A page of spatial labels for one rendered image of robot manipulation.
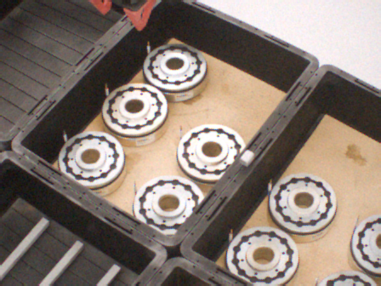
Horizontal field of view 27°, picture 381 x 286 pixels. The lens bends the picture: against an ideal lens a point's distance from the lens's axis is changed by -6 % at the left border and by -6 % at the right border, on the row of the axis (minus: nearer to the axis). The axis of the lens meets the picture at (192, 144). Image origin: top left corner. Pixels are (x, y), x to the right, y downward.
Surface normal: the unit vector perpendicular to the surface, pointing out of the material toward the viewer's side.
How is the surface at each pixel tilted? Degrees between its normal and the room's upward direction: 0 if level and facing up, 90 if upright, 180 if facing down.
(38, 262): 0
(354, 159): 0
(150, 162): 0
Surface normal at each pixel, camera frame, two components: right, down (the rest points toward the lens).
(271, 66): -0.57, 0.66
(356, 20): -0.02, -0.60
